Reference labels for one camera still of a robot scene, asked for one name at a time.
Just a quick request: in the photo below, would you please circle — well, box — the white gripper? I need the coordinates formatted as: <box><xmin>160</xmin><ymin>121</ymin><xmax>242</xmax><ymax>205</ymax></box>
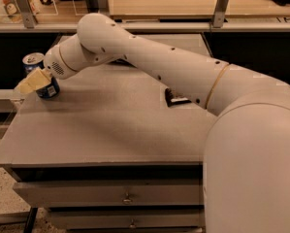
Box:
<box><xmin>16</xmin><ymin>45</ymin><xmax>71</xmax><ymax>94</ymax></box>

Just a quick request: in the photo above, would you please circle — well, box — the blue pepsi can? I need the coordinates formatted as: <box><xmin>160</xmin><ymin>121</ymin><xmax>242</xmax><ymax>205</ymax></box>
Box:
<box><xmin>19</xmin><ymin>52</ymin><xmax>60</xmax><ymax>99</ymax></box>

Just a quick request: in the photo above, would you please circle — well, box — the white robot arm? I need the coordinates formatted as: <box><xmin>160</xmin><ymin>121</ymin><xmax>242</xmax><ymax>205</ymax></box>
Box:
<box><xmin>16</xmin><ymin>14</ymin><xmax>290</xmax><ymax>233</ymax></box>

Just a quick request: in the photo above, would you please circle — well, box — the grey drawer cabinet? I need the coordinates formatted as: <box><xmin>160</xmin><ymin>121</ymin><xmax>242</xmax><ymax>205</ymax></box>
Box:
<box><xmin>0</xmin><ymin>33</ymin><xmax>216</xmax><ymax>233</ymax></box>

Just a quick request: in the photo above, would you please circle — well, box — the wooden counter shelf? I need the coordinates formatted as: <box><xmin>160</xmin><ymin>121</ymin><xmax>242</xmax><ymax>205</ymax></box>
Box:
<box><xmin>0</xmin><ymin>0</ymin><xmax>290</xmax><ymax>23</ymax></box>

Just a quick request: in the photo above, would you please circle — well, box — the black snack bar wrapper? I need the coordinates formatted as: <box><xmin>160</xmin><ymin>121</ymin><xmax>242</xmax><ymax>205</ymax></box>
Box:
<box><xmin>164</xmin><ymin>88</ymin><xmax>190</xmax><ymax>107</ymax></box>

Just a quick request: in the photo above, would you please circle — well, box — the upper grey drawer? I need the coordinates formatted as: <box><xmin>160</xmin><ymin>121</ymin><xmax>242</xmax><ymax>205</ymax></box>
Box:
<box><xmin>14</xmin><ymin>180</ymin><xmax>204</xmax><ymax>208</ymax></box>

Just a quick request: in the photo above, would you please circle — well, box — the grey drawer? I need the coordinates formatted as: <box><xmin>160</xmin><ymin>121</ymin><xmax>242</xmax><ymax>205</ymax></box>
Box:
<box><xmin>14</xmin><ymin>180</ymin><xmax>204</xmax><ymax>208</ymax></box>
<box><xmin>49</xmin><ymin>209</ymin><xmax>205</xmax><ymax>229</ymax></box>

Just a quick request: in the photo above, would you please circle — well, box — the lower grey drawer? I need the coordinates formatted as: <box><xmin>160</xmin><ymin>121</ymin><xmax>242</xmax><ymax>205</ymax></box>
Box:
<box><xmin>49</xmin><ymin>209</ymin><xmax>205</xmax><ymax>229</ymax></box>

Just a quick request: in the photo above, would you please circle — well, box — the left grey metal bracket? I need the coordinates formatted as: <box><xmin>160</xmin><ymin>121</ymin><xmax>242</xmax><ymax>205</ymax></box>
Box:
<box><xmin>16</xmin><ymin>0</ymin><xmax>36</xmax><ymax>29</ymax></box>

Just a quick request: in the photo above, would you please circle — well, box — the grey metal bracket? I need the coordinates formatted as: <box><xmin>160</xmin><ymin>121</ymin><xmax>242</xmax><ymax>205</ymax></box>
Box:
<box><xmin>211</xmin><ymin>0</ymin><xmax>229</xmax><ymax>28</ymax></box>
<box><xmin>95</xmin><ymin>0</ymin><xmax>112</xmax><ymax>17</ymax></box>
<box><xmin>16</xmin><ymin>0</ymin><xmax>36</xmax><ymax>29</ymax></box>

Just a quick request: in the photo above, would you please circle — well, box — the middle grey metal bracket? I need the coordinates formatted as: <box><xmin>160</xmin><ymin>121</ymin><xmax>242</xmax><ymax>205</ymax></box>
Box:
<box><xmin>95</xmin><ymin>0</ymin><xmax>112</xmax><ymax>17</ymax></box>

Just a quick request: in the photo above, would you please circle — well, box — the right grey metal bracket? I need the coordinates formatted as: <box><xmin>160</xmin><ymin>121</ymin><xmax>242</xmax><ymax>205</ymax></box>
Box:
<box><xmin>211</xmin><ymin>0</ymin><xmax>229</xmax><ymax>28</ymax></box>

